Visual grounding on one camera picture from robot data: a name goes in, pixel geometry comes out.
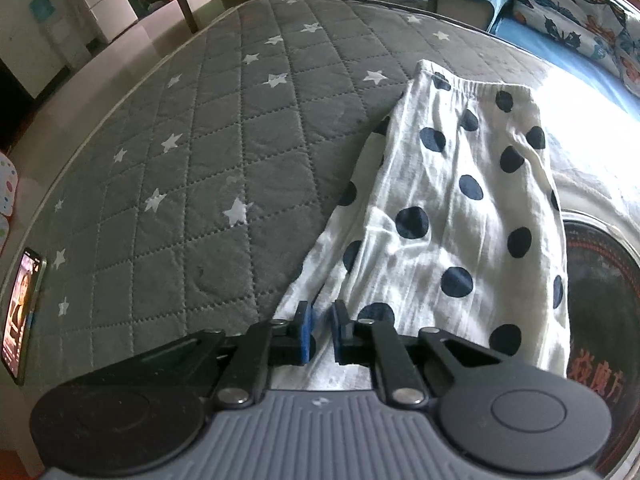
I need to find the white navy polka dot garment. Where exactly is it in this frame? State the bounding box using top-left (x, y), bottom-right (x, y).
top-left (273, 60), bottom-right (570, 390)

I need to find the smartphone with lit screen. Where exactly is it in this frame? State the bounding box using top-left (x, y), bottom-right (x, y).
top-left (1, 247), bottom-right (47, 386)

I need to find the round dark induction cooktop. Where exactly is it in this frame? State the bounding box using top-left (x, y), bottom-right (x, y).
top-left (564, 212), bottom-right (639, 478)

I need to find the grey star quilted table cover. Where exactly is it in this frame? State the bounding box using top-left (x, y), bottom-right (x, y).
top-left (22, 0), bottom-right (639, 396)

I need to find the white dotted paper card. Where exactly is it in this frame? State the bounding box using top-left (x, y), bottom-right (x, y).
top-left (0, 153), bottom-right (20, 252)

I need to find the butterfly print cushion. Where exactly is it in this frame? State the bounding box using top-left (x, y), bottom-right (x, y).
top-left (512, 0), bottom-right (639, 94)

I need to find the blue sofa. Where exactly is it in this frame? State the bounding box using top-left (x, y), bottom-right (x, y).
top-left (430, 0), bottom-right (639, 118)

